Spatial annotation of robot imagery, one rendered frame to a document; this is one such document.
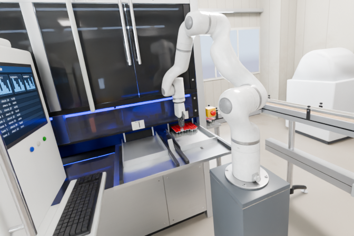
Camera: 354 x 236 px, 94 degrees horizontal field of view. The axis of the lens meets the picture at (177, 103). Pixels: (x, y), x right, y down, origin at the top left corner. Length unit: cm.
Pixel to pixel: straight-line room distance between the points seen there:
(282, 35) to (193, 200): 353
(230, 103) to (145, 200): 111
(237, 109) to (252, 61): 367
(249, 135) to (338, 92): 256
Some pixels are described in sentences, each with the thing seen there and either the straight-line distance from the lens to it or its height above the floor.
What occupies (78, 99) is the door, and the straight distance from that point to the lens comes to 119.
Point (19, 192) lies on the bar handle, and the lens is 78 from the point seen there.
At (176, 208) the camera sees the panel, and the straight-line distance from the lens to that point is 165.
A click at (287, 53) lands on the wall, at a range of 430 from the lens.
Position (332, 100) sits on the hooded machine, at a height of 69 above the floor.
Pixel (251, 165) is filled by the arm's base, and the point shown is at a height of 95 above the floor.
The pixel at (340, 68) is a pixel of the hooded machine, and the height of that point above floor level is 112.
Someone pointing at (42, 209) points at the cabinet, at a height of 85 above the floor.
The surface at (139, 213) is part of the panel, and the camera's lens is 157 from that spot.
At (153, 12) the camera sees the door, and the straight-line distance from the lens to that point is 124.
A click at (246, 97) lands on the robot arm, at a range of 67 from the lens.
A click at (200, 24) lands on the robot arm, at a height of 155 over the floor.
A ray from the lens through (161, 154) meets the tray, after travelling 102.
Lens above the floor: 139
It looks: 13 degrees down
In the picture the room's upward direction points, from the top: 6 degrees counter-clockwise
